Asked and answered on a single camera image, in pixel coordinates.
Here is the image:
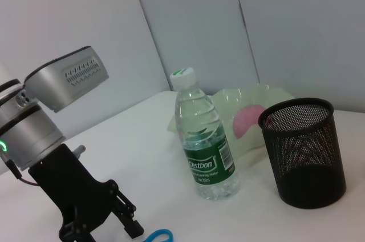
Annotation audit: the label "black mesh pen cup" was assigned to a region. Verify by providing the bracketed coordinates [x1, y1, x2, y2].
[258, 97, 347, 209]

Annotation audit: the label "pink peach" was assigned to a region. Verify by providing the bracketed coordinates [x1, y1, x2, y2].
[232, 104, 267, 140]

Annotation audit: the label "translucent green fruit plate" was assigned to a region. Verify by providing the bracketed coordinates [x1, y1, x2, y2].
[167, 82, 296, 159]

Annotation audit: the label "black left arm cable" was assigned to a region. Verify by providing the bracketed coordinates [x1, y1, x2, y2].
[0, 150, 39, 187]

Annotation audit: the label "blue capped scissors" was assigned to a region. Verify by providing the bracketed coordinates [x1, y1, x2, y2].
[144, 220, 175, 242]

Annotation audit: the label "clear green-label water bottle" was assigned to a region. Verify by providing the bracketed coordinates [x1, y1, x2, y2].
[170, 66, 241, 201]

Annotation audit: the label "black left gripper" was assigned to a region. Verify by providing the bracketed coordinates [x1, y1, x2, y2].
[27, 143, 145, 242]

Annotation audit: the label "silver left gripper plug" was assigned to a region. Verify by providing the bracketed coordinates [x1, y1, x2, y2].
[74, 144, 87, 158]

